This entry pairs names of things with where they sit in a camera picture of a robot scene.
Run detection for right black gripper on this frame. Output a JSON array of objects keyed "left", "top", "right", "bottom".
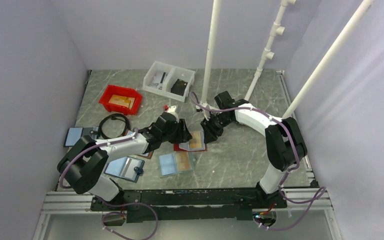
[{"left": 200, "top": 113, "right": 233, "bottom": 145}]

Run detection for red card holder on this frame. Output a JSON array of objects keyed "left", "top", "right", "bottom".
[{"left": 173, "top": 130, "right": 208, "bottom": 152}]

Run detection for gold vip card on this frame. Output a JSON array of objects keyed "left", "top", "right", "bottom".
[{"left": 189, "top": 131, "right": 205, "bottom": 151}]

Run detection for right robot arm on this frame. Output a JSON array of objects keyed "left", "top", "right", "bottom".
[{"left": 190, "top": 91, "right": 308, "bottom": 208}]

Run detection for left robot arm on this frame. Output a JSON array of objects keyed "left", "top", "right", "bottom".
[{"left": 56, "top": 112, "right": 193, "bottom": 210}]

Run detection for black cards in bin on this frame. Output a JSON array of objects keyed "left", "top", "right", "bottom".
[{"left": 170, "top": 78, "right": 188, "bottom": 96}]

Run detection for gold cards in red bin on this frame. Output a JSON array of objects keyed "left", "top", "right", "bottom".
[{"left": 108, "top": 94, "right": 136, "bottom": 109}]

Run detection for white divided plastic bin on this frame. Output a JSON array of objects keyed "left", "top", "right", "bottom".
[{"left": 142, "top": 61, "right": 196, "bottom": 103}]

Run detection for red plastic bin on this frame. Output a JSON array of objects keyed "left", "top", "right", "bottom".
[{"left": 98, "top": 84, "right": 143, "bottom": 116}]

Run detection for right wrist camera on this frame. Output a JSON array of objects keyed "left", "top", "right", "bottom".
[{"left": 195, "top": 102, "right": 211, "bottom": 120}]

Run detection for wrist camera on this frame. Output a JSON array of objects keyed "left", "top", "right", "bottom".
[
  {"left": 163, "top": 105, "right": 181, "bottom": 121},
  {"left": 195, "top": 102, "right": 211, "bottom": 120}
]

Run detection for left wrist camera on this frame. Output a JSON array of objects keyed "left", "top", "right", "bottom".
[{"left": 163, "top": 105, "right": 181, "bottom": 121}]

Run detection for black coiled cable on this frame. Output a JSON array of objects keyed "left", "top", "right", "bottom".
[{"left": 97, "top": 113, "right": 131, "bottom": 140}]

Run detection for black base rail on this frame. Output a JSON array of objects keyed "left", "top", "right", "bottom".
[{"left": 90, "top": 187, "right": 288, "bottom": 223}]

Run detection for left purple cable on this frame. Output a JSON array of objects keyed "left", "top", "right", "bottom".
[{"left": 58, "top": 127, "right": 159, "bottom": 240}]

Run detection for purple cable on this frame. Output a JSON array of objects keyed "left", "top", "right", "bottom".
[
  {"left": 188, "top": 91, "right": 327, "bottom": 232},
  {"left": 58, "top": 127, "right": 159, "bottom": 240}
]

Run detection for aluminium frame rail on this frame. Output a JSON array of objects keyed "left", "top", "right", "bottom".
[{"left": 33, "top": 187, "right": 343, "bottom": 240}]

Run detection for white pvc pipe frame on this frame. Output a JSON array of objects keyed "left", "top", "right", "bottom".
[{"left": 196, "top": 0, "right": 375, "bottom": 118}]

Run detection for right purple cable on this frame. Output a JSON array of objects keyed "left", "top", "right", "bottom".
[{"left": 188, "top": 91, "right": 327, "bottom": 232}]

